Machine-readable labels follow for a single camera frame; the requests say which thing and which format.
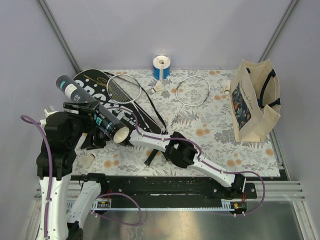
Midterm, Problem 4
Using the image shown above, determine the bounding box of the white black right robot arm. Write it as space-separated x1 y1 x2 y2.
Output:
129 129 247 198

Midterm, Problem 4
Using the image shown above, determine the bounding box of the black shuttlecock tube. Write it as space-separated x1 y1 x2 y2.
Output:
56 75 130 144

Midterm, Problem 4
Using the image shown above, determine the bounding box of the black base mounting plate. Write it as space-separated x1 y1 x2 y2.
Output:
98 175 258 200

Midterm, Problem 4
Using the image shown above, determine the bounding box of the white shuttlecock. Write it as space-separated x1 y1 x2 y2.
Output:
78 153 96 169
151 81 165 93
221 80 231 96

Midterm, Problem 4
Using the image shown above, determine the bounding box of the beige canvas tote bag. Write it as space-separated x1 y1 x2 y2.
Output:
229 59 281 142

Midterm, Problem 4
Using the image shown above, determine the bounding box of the white strung badminton racket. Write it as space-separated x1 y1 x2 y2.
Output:
106 73 166 133

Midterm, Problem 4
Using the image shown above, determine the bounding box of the floral patterned table mat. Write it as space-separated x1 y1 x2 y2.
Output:
72 69 280 178

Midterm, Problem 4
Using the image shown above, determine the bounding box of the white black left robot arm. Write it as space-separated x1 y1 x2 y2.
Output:
36 100 109 240

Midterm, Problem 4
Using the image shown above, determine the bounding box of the blue white tape roll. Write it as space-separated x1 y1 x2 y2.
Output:
152 55 171 80

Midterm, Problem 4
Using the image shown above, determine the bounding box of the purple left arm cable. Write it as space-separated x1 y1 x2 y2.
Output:
20 114 143 238

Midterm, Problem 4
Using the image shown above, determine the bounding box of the aluminium frame rail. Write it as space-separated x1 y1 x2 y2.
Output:
33 179 307 213

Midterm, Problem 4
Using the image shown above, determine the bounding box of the black sport racket cover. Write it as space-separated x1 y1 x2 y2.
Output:
73 68 167 134

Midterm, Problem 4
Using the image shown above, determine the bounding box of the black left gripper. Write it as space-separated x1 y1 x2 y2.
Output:
64 100 101 146

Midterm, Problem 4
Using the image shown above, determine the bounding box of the white unstrung badminton racket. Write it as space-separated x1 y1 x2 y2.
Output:
143 75 210 166

